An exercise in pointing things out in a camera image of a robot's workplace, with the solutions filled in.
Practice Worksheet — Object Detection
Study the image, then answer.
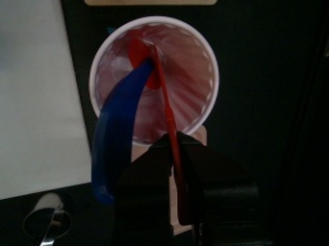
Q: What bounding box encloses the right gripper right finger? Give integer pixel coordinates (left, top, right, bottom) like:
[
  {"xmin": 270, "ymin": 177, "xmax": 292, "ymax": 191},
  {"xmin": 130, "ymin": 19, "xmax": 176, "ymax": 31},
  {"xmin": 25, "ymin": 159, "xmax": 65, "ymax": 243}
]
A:
[{"xmin": 176, "ymin": 130, "xmax": 274, "ymax": 246}]

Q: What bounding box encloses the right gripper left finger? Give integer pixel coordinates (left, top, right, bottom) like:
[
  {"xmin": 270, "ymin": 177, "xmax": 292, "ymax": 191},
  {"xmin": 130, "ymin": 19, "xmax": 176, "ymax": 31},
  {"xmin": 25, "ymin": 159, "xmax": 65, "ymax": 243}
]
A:
[{"xmin": 112, "ymin": 134, "xmax": 176, "ymax": 246}]

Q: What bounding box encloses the red plastic toy knife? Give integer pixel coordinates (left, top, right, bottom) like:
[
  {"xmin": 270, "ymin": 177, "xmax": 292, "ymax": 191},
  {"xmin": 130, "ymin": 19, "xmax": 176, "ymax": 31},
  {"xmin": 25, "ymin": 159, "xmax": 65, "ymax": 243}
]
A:
[{"xmin": 126, "ymin": 37, "xmax": 203, "ymax": 227}]

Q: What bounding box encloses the blue plastic toy knife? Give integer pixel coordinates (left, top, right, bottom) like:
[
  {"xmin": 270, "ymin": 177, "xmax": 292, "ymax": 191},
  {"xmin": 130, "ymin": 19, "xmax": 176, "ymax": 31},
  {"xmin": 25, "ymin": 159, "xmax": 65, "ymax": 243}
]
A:
[{"xmin": 89, "ymin": 59, "xmax": 155, "ymax": 206}]

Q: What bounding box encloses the small round metal scoop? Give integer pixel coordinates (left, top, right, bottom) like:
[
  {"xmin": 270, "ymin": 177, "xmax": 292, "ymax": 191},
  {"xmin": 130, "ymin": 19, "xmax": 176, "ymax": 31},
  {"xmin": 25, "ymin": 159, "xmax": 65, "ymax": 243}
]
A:
[{"xmin": 21, "ymin": 206, "xmax": 72, "ymax": 246}]

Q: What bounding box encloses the red plastic cup, white inside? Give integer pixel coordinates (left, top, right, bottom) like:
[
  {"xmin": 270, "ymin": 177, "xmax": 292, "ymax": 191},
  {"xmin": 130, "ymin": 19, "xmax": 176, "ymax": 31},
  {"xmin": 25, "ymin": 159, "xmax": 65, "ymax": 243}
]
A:
[{"xmin": 86, "ymin": 15, "xmax": 220, "ymax": 147}]

